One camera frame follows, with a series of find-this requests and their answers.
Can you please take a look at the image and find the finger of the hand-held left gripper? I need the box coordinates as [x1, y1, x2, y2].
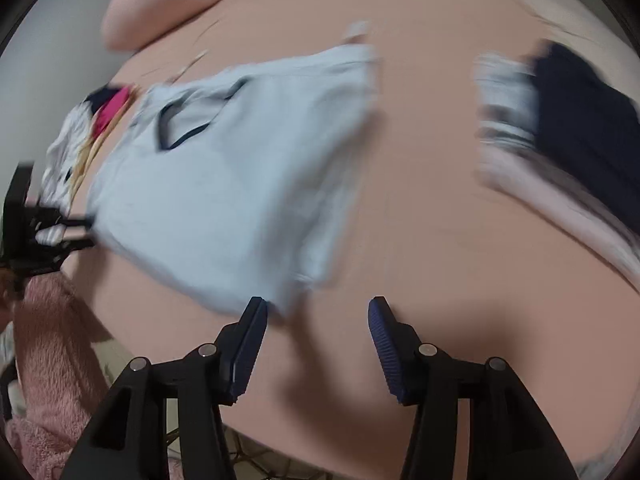
[35, 237, 96, 261]
[4, 162, 35, 226]

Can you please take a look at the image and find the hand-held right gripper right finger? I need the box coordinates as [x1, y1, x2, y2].
[368, 296, 576, 480]

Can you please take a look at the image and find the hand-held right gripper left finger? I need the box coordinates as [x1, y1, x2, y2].
[60, 296, 269, 480]

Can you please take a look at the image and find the light blue shirt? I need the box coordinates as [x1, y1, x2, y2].
[85, 42, 381, 318]

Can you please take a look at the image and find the pile of unfolded clothes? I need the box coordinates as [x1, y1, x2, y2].
[70, 85, 146, 196]

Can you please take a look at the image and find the person's left hand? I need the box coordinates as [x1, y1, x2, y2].
[0, 270, 23, 313]

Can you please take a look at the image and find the magenta garment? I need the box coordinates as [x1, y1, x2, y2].
[90, 85, 133, 136]

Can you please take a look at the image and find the black garment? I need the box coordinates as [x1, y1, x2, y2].
[82, 85, 118, 108]

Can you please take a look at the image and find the bed with pink sheet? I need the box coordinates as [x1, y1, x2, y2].
[60, 0, 640, 471]

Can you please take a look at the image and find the folded pink printed garment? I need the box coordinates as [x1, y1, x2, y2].
[475, 145, 640, 281]

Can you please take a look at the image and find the rolled pink quilt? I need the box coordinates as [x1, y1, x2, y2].
[100, 0, 271, 51]

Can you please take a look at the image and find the folded navy garment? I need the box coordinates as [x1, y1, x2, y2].
[527, 40, 640, 233]

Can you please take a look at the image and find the large beige dotted pillow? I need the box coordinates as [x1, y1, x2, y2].
[490, 0, 640, 91]

